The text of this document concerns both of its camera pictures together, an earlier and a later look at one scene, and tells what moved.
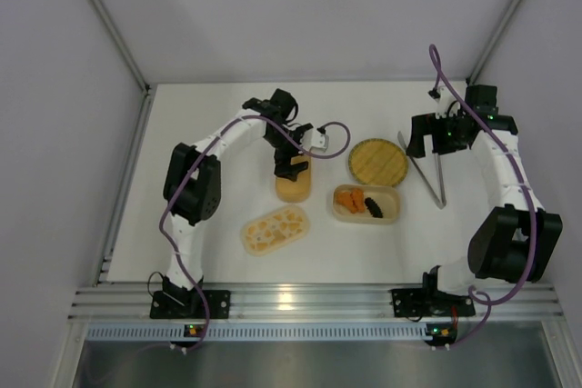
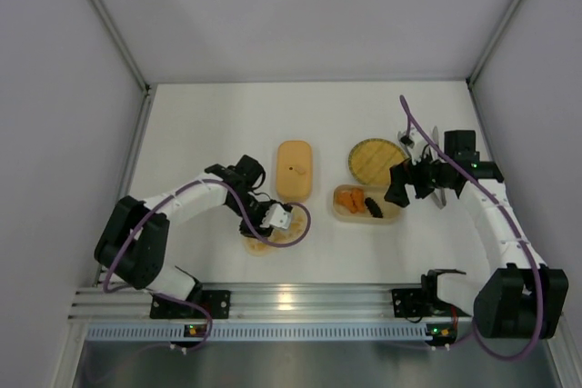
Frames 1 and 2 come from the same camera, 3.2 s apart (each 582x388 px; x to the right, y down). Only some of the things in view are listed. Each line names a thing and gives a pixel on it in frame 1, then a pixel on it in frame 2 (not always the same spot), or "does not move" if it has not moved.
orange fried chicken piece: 345,198 does not move
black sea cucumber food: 373,207 does not move
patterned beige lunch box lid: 275,231 does not move
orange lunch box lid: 297,191 does not move
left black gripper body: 285,159 to 254,226
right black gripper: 424,134 to 410,180
